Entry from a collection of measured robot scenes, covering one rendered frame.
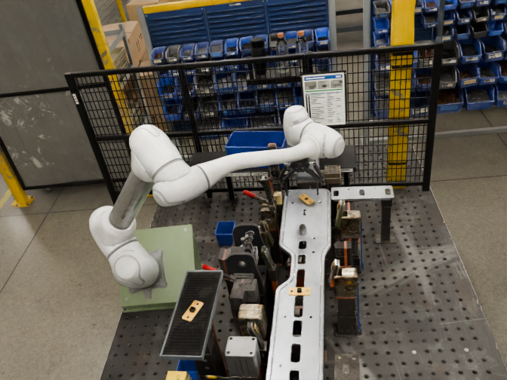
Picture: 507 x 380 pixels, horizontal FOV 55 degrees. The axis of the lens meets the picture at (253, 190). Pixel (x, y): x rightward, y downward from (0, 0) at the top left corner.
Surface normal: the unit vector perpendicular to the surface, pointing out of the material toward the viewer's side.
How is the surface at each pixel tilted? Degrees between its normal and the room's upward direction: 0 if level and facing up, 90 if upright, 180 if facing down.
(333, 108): 90
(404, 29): 90
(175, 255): 42
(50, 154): 92
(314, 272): 0
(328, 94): 90
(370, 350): 0
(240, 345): 0
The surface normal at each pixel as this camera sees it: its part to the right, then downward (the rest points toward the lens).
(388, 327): -0.13, -0.80
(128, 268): -0.04, -0.11
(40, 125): -0.06, 0.58
